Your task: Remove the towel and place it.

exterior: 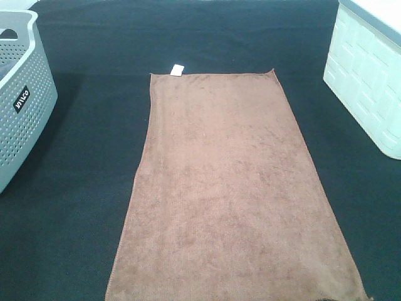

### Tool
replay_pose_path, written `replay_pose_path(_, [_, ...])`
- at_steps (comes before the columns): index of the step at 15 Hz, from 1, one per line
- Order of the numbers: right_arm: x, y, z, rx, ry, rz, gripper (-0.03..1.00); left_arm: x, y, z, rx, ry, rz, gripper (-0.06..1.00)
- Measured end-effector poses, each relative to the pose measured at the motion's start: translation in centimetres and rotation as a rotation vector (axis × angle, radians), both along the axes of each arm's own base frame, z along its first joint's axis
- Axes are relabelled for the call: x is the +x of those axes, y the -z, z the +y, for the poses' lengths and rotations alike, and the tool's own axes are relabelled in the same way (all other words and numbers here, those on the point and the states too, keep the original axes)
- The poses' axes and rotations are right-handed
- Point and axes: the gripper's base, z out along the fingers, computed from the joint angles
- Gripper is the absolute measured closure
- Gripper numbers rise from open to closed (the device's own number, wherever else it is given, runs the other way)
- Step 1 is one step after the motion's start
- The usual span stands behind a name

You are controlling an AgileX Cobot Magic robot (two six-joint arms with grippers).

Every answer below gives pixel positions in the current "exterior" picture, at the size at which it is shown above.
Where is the brown microfibre towel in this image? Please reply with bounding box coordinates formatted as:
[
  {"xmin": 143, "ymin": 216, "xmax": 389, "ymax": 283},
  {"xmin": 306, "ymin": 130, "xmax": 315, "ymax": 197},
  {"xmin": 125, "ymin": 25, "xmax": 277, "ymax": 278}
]
[{"xmin": 105, "ymin": 71, "xmax": 368, "ymax": 300}]

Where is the black table cloth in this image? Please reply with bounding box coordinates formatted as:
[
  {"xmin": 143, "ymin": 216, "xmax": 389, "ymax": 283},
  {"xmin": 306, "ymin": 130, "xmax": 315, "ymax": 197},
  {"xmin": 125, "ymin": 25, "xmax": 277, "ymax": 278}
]
[{"xmin": 1, "ymin": 1, "xmax": 400, "ymax": 300}]

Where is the dark towel in basket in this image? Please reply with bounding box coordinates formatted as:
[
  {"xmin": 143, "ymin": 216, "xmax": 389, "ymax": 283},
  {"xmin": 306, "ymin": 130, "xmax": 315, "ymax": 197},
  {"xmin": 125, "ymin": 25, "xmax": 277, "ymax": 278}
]
[{"xmin": 0, "ymin": 61, "xmax": 16, "ymax": 82}]

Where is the white plastic storage bin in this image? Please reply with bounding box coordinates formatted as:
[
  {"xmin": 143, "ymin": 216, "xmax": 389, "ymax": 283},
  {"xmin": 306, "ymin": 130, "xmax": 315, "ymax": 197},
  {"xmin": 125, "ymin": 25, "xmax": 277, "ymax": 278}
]
[{"xmin": 323, "ymin": 1, "xmax": 400, "ymax": 159}]

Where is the grey perforated laundry basket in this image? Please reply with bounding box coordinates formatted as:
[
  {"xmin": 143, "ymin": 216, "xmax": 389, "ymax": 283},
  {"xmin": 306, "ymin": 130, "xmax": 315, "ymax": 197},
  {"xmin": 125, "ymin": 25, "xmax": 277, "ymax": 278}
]
[{"xmin": 1, "ymin": 9, "xmax": 58, "ymax": 189}]

